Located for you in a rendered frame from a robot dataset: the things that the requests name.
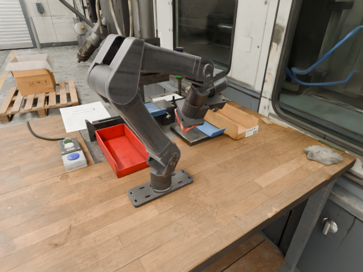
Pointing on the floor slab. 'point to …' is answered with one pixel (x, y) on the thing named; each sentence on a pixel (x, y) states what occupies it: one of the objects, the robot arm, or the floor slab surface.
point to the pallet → (14, 97)
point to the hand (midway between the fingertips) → (182, 127)
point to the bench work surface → (159, 204)
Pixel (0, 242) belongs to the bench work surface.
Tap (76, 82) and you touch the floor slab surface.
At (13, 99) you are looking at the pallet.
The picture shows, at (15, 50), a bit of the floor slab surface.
